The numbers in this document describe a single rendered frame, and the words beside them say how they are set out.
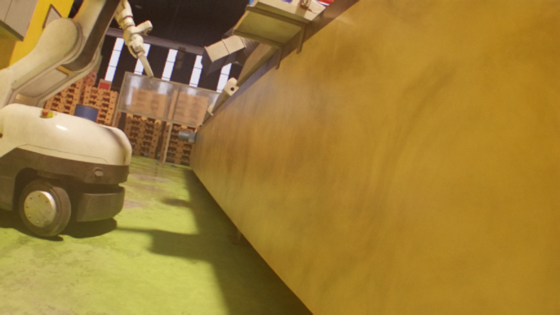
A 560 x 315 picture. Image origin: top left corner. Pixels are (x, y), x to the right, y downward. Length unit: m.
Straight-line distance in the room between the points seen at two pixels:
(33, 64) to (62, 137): 0.37
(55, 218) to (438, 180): 0.93
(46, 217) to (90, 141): 0.25
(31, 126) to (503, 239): 1.03
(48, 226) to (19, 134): 0.27
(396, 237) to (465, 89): 0.20
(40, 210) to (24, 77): 0.48
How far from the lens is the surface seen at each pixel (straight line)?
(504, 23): 0.38
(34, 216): 1.03
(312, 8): 1.20
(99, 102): 9.43
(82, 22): 1.28
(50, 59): 1.23
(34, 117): 1.01
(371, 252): 0.46
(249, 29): 1.18
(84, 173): 1.01
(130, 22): 1.51
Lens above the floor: 0.33
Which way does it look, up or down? 4 degrees up
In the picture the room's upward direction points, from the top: 11 degrees clockwise
